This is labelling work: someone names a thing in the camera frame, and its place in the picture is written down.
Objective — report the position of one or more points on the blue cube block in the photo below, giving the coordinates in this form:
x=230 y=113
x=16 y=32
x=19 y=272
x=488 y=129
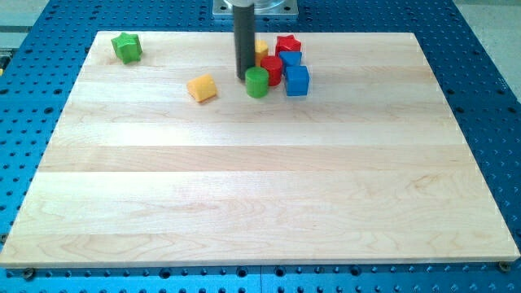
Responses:
x=297 y=80

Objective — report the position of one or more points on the green cylinder block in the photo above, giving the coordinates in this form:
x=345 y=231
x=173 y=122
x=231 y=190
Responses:
x=257 y=82

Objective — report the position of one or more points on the red cylinder block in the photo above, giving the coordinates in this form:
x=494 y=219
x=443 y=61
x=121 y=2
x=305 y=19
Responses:
x=273 y=65

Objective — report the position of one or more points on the blue triangle block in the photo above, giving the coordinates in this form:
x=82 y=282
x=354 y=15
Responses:
x=290 y=59

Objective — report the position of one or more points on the yellow block behind rod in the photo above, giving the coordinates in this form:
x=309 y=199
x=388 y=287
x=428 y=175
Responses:
x=261 y=51

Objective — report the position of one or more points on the red star block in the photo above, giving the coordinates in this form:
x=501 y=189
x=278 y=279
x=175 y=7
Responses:
x=287 y=43

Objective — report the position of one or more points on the light wooden board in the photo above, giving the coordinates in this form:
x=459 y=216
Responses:
x=369 y=167

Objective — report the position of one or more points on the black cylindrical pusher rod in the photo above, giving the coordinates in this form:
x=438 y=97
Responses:
x=244 y=36

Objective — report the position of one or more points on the green star block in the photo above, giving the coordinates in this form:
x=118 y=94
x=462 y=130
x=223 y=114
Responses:
x=127 y=47

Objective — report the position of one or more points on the blue perforated metal table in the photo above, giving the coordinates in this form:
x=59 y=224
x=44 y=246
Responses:
x=42 y=72

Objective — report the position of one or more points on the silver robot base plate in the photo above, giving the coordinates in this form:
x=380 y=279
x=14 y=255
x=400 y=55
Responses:
x=280 y=9

